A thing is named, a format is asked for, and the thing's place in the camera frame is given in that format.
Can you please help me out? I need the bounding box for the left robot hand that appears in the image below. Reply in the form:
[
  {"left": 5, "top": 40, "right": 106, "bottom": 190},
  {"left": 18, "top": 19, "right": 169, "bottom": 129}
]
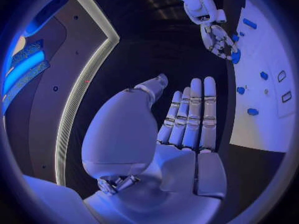
[{"left": 81, "top": 73, "right": 228, "bottom": 224}]

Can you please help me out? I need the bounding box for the blue long block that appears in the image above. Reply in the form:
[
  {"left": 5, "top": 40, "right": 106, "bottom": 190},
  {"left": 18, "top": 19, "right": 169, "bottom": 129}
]
[{"left": 242, "top": 18, "right": 258, "bottom": 30}]

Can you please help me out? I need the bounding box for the white task board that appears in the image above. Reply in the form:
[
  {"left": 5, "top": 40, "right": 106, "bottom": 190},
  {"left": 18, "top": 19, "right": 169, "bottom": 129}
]
[{"left": 229, "top": 0, "right": 298, "bottom": 153}]

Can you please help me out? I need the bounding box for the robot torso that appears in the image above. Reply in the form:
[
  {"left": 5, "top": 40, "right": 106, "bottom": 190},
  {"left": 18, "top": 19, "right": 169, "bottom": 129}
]
[{"left": 1, "top": 0, "right": 121, "bottom": 187}]

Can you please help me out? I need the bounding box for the glowing light bar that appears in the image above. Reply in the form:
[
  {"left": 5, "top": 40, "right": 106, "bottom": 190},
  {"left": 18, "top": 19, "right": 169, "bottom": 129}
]
[{"left": 3, "top": 50, "right": 46, "bottom": 96}]

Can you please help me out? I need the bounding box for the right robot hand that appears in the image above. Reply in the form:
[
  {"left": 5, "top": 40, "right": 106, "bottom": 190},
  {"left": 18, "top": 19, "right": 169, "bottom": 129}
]
[{"left": 200, "top": 22, "right": 241, "bottom": 60}]

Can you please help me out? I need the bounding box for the blue gear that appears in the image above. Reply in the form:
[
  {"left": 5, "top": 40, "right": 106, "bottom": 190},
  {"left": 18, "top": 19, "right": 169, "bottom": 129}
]
[{"left": 230, "top": 49, "right": 242, "bottom": 64}]

